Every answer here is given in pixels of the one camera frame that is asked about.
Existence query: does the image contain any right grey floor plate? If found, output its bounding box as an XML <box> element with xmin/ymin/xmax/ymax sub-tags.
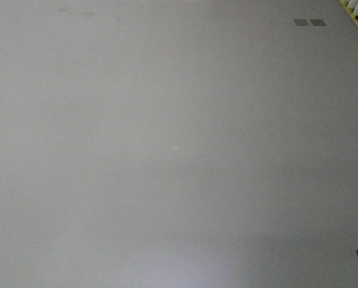
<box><xmin>310</xmin><ymin>19</ymin><xmax>326</xmax><ymax>26</ymax></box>

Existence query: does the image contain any grey floor plate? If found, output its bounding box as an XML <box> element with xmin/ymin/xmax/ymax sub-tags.
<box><xmin>310</xmin><ymin>19</ymin><xmax>326</xmax><ymax>26</ymax></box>
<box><xmin>293</xmin><ymin>19</ymin><xmax>309</xmax><ymax>26</ymax></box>

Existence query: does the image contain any left grey floor plate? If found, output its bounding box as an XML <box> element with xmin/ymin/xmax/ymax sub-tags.
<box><xmin>293</xmin><ymin>19</ymin><xmax>309</xmax><ymax>26</ymax></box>

